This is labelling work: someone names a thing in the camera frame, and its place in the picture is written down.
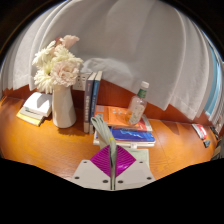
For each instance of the white ceramic vase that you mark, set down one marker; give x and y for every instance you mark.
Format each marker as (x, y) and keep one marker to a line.
(63, 110)

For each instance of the blue flat book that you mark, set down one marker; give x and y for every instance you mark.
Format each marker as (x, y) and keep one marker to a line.
(133, 136)

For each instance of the clear plastic drink bottle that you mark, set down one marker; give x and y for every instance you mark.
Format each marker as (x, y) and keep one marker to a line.
(136, 106)

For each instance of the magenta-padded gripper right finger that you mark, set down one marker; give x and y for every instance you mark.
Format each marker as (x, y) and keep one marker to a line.
(133, 173)

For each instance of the white curtain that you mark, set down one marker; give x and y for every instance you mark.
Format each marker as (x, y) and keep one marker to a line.
(133, 43)

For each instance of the pale green towel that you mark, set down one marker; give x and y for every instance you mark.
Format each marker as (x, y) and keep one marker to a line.
(106, 131)

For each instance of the yellow flat book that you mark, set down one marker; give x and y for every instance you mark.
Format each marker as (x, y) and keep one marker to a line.
(28, 118)

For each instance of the window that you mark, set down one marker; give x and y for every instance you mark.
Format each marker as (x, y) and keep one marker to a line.
(213, 90)

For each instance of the red and white packet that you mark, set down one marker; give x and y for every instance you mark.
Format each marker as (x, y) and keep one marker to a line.
(199, 130)

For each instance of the white closed book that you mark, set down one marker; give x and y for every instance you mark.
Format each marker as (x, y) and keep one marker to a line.
(39, 103)

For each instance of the white wall socket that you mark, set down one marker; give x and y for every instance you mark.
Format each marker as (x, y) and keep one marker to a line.
(80, 81)

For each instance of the white and pink flowers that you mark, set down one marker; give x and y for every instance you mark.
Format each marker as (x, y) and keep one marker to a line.
(61, 68)

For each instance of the orange flat book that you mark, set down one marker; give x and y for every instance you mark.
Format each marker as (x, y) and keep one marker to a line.
(111, 115)

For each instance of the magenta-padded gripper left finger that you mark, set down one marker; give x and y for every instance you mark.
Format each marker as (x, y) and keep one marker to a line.
(93, 171)

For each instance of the small dark object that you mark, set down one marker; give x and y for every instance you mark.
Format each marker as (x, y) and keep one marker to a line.
(207, 143)

